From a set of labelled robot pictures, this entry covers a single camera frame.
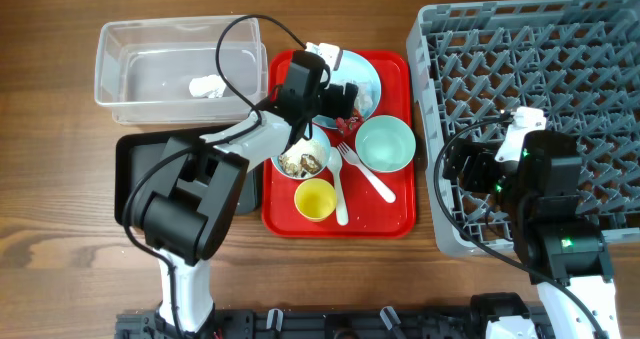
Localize red snack wrapper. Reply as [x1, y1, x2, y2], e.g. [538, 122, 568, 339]
[335, 109, 364, 137]

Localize light blue bowl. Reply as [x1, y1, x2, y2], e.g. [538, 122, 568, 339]
[271, 124, 331, 180]

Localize yellow plastic cup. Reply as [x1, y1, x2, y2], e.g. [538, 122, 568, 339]
[294, 178, 337, 222]

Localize white tissue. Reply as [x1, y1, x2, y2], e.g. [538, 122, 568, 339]
[188, 74, 227, 98]

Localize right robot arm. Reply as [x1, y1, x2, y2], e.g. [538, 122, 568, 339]
[434, 131, 621, 338]

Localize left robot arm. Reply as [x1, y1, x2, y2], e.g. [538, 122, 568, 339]
[116, 44, 355, 338]

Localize grey dishwasher rack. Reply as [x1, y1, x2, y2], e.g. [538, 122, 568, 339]
[406, 0, 639, 243]

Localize light blue plate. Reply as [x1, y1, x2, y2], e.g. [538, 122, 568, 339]
[280, 49, 381, 130]

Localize white plastic spoon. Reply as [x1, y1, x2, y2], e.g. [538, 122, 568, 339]
[327, 147, 349, 226]

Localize food scraps and rice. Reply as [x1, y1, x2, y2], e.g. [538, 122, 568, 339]
[277, 139, 326, 179]

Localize green bowl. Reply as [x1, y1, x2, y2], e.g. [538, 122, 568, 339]
[355, 115, 416, 173]

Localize pink plastic fork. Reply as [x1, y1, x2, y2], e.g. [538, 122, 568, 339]
[337, 142, 396, 203]

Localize red serving tray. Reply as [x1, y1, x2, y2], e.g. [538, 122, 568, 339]
[262, 50, 416, 239]

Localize clear plastic bin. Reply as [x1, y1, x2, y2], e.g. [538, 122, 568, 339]
[94, 15, 268, 125]

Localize black plastic tray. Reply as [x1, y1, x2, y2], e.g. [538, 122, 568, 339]
[114, 125, 263, 224]

